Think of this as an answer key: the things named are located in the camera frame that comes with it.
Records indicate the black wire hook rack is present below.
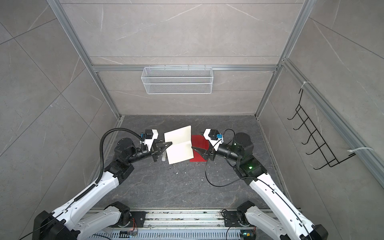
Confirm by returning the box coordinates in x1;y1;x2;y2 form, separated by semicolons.
287;89;356;171

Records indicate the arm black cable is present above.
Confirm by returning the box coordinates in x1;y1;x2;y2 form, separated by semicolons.
204;128;259;188
95;127;142;184

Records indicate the beige letter paper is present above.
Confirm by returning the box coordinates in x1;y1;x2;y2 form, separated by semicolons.
164;126;194;165

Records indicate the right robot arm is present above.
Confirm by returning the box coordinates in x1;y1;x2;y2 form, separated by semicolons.
192;129;329;240

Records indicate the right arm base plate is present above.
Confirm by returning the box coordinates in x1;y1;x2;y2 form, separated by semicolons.
221;210;250;227

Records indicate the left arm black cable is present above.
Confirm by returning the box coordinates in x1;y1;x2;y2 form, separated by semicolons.
95;127;142;184

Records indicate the grey slotted cable duct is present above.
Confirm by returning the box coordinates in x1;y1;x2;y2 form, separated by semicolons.
87;229;246;240

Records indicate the white wire mesh basket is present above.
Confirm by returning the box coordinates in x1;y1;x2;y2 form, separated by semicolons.
141;67;214;95

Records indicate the red envelope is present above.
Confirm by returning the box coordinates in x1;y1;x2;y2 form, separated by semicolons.
189;135;210;162

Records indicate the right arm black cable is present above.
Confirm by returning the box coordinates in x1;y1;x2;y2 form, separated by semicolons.
204;128;259;188

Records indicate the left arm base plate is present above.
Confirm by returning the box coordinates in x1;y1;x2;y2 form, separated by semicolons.
117;211;147;229

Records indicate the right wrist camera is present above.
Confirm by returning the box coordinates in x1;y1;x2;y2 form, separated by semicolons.
203;129;224;151

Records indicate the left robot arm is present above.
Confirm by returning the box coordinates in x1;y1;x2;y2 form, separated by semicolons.
32;138;172;240

